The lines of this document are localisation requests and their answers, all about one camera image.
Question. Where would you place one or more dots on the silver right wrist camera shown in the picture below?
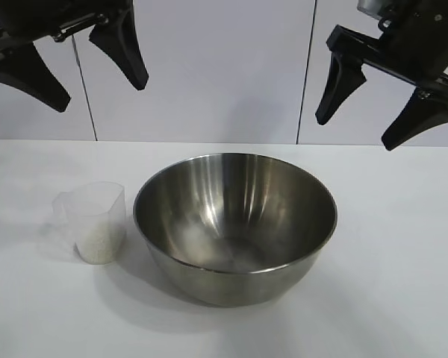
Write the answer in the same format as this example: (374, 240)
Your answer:
(371, 8)

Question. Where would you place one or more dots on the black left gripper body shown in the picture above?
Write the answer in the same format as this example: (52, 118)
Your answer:
(30, 18)

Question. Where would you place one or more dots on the stainless steel mixing bowl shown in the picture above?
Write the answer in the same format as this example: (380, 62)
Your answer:
(239, 209)

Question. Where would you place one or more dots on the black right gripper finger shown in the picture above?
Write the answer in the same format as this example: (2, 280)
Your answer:
(339, 85)
(418, 119)

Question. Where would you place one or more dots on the translucent plastic measuring cup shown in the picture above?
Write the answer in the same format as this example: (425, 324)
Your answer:
(97, 209)

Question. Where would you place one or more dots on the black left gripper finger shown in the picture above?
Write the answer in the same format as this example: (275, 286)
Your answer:
(33, 78)
(121, 48)

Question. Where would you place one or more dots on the white rice grains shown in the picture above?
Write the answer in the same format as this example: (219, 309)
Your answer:
(102, 246)

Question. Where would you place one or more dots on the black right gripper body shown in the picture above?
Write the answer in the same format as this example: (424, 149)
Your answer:
(422, 41)

